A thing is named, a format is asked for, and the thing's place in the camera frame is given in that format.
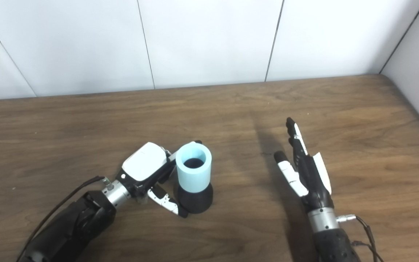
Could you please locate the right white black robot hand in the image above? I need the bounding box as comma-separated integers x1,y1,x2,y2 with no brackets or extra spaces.
274,117,334,213

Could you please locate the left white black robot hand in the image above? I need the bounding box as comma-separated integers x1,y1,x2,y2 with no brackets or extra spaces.
117,140,203,218

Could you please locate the light blue cylinder cup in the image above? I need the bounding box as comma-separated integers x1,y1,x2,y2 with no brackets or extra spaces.
176,143,212,193

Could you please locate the black funnel-shaped nozzle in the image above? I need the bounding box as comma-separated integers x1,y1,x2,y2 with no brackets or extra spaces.
177,158,214,214

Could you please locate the right wrist cable with connector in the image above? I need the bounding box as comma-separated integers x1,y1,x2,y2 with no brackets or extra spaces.
336,214,384,262

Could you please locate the thin black right arm wire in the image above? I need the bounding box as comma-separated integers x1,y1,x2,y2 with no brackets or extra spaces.
351,240,384,262

